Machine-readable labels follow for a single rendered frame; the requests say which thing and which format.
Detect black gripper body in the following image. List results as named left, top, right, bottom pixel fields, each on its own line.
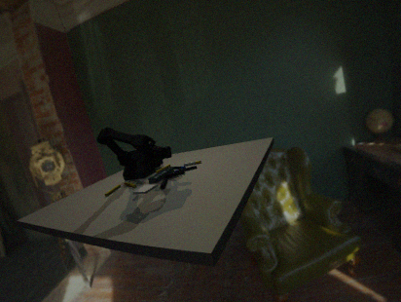
left=139, top=146, right=171, bottom=165

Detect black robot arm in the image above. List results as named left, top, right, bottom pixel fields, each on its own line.
left=96, top=128, right=167, bottom=170

